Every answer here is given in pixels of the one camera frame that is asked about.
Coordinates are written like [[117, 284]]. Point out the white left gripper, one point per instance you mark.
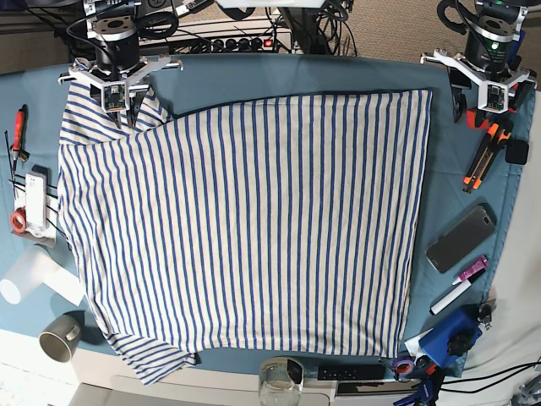
[[494, 95]]

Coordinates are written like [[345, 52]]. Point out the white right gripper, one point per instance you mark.
[[124, 94]]

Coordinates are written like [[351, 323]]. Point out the blue white striped T-shirt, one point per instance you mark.
[[283, 224]]

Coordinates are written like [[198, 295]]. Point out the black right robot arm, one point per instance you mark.
[[117, 77]]

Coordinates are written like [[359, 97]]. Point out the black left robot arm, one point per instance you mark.
[[494, 35]]

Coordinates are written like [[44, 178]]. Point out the orange black utility knife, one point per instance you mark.
[[491, 144]]

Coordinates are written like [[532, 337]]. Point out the black square box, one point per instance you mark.
[[516, 151]]

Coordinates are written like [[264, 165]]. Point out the smartphone in clear case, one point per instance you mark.
[[460, 240]]

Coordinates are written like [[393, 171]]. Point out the black power strip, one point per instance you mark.
[[201, 45]]

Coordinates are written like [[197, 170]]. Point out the white plastic screw box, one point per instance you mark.
[[35, 203]]

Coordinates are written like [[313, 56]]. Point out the red tape roll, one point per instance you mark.
[[17, 220]]

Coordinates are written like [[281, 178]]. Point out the pink marker pen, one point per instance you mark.
[[479, 265]]

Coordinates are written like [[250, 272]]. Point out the translucent white plastic cup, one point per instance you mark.
[[31, 270]]

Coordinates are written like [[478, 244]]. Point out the white board marker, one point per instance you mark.
[[455, 292]]

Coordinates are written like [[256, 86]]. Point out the grey metal mug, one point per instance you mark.
[[60, 339]]

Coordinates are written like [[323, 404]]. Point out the blue clamp tool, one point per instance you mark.
[[452, 337]]

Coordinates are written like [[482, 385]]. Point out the purple tape roll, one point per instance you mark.
[[403, 366]]

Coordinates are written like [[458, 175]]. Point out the black remote control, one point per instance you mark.
[[350, 372]]

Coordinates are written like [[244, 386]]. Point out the clear glass jar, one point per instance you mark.
[[280, 382]]

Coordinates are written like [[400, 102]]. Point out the red handled screwdriver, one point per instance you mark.
[[19, 129]]

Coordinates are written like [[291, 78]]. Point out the black cable tie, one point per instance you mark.
[[10, 159]]

